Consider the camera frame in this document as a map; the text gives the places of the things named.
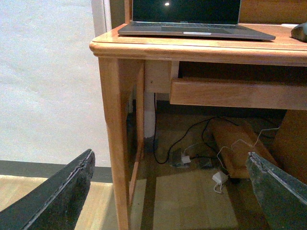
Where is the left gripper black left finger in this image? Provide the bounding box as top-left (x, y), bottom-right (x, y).
top-left (0, 149), bottom-right (95, 230)

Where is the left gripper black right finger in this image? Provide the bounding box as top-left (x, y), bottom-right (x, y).
top-left (246, 152), bottom-right (307, 230)

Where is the wooden keyboard tray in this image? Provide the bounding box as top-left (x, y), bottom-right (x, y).
top-left (169, 78), bottom-right (307, 110)

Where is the white computer mouse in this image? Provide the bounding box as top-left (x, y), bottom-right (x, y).
top-left (291, 22), bottom-right (307, 43)

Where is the white charger adapter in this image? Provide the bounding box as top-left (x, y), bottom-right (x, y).
top-left (212, 171), bottom-right (228, 194)

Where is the wooden rolling stand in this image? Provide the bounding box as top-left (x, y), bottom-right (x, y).
top-left (209, 118), bottom-right (280, 179)

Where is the white plug adapter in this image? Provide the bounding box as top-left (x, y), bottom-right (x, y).
top-left (181, 155), bottom-right (191, 164)

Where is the white pipe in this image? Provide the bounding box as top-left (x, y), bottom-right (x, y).
top-left (144, 92), bottom-right (155, 138)

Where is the wooden desk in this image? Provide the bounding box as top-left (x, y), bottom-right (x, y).
top-left (89, 23), bottom-right (307, 230)

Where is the grey laptop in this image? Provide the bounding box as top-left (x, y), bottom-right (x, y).
top-left (118, 0), bottom-right (275, 41)

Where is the white charger cable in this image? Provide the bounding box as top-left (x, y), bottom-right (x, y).
top-left (216, 126), bottom-right (280, 179)

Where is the black power cable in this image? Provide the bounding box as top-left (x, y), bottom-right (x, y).
top-left (152, 92), bottom-right (238, 165)

